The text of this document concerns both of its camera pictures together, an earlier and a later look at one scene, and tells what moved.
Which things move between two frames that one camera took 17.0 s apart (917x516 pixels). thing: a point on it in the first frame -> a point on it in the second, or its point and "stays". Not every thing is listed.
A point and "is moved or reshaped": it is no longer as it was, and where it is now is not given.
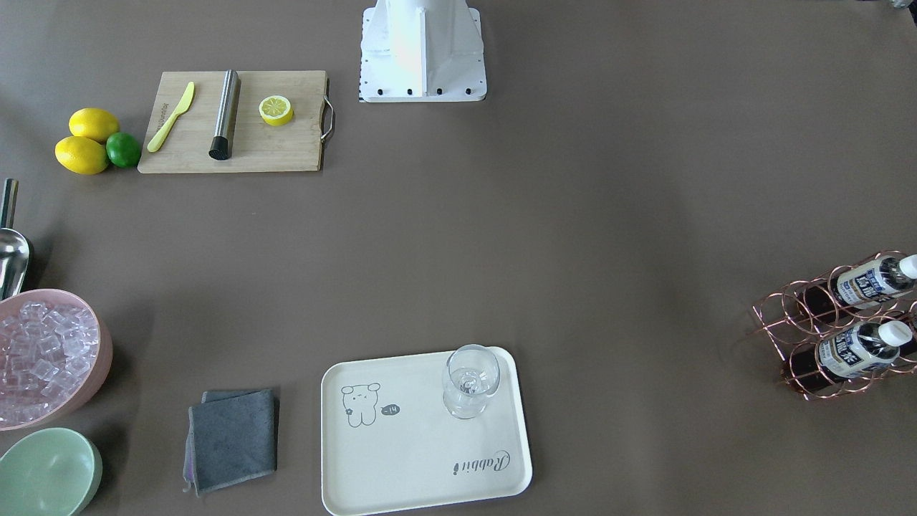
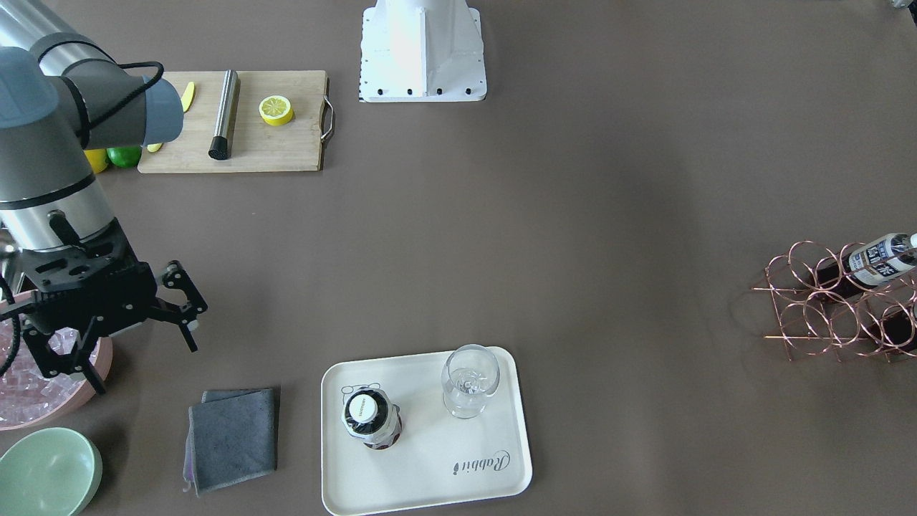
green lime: [123, 150] stays
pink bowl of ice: [56, 350] stays
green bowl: [49, 471] stays
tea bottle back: [876, 281] -> [898, 327]
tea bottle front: [863, 347] -> [870, 266]
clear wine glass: [473, 372] stays
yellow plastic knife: [155, 143] stays
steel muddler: [222, 144] stays
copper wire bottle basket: [843, 331] is moved or reshaped
